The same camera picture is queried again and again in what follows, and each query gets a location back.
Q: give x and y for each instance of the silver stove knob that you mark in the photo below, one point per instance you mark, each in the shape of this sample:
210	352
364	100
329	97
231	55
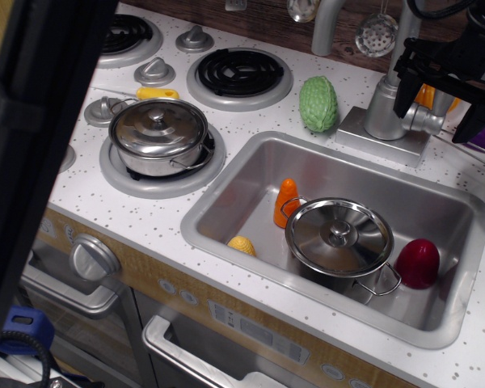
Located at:
68	160
154	73
195	40
101	112

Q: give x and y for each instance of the hanging clear ladle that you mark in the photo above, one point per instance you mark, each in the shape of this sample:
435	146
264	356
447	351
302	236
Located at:
302	11

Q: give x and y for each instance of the silver stove knob middle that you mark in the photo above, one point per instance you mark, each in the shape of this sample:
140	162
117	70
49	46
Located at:
154	73

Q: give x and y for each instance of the steel pot in sink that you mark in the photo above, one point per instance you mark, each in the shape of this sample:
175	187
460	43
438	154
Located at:
343	246

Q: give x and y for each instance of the steel pot on stove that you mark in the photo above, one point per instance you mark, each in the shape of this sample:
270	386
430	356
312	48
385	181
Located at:
161	137

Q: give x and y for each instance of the red toy egg-shaped fruit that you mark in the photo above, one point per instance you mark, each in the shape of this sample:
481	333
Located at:
418	264

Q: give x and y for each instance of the grey dishwasher control panel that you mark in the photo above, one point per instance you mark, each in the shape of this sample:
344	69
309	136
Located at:
262	334

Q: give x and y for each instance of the silver stove knob back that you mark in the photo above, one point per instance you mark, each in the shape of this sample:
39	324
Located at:
195	40

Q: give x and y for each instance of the silver toy sink basin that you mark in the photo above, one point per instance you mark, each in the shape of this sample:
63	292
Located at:
240	201

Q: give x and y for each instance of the yellow toy handle piece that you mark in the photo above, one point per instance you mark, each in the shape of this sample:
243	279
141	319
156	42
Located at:
152	92

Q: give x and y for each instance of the silver round oven knob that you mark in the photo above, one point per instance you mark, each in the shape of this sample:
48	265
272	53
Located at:
92	260

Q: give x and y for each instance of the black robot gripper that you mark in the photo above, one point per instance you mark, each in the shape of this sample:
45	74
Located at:
456	68

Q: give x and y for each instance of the back left stove burner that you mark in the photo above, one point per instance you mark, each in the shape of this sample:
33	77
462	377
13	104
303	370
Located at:
130	40

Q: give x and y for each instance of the silver dishwasher door handle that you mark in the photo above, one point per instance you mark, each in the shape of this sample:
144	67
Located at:
153	336

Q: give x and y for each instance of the orange toy pumpkin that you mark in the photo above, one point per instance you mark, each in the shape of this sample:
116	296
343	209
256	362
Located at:
425	97

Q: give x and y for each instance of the yellow toy corn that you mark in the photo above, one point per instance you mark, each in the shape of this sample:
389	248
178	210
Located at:
242	244

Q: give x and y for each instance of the silver toy faucet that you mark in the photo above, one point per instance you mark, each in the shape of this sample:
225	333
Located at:
377	130

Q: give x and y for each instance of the silver faucet lever handle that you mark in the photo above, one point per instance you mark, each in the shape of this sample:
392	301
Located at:
429	120

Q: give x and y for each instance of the back right stove burner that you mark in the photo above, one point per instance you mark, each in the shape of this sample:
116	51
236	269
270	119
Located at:
239	79

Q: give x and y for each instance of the silver stove knob far left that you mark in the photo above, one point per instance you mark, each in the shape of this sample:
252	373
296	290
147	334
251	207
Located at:
68	160

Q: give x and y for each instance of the silver oven door handle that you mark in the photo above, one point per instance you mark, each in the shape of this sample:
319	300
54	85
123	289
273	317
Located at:
48	273

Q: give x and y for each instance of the stove burner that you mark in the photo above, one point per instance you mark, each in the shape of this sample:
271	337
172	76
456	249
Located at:
130	40
239	79
158	188

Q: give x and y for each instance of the orange toy carrot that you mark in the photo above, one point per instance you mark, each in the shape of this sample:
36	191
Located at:
286	202

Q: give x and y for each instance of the front left stove burner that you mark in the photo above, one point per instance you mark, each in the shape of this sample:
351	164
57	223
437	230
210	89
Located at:
158	188

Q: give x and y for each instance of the silver stove knob front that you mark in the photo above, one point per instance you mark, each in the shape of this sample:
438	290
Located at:
101	112

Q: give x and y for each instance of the black foreground robot arm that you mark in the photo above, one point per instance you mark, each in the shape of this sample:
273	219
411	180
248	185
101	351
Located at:
47	57

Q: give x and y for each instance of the green bumpy toy vegetable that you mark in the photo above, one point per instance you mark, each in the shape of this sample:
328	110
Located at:
318	105

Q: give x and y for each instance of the blue plastic clamp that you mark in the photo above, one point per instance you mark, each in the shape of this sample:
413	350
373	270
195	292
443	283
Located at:
26	331

